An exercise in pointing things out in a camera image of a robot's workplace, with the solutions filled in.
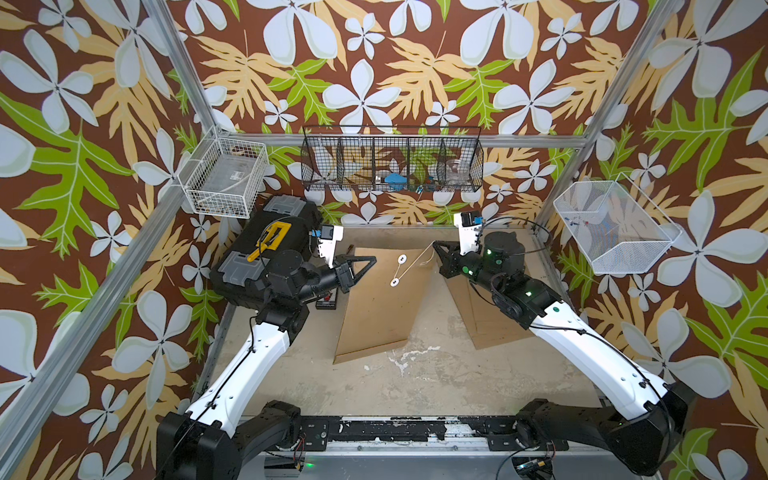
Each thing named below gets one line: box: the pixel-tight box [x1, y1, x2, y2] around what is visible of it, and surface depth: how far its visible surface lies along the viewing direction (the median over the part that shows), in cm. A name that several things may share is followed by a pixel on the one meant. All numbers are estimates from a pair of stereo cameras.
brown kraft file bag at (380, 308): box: [333, 246, 435, 365], surface depth 72 cm
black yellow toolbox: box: [209, 194, 323, 310], surface depth 95 cm
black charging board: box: [315, 287, 339, 310], surface depth 98 cm
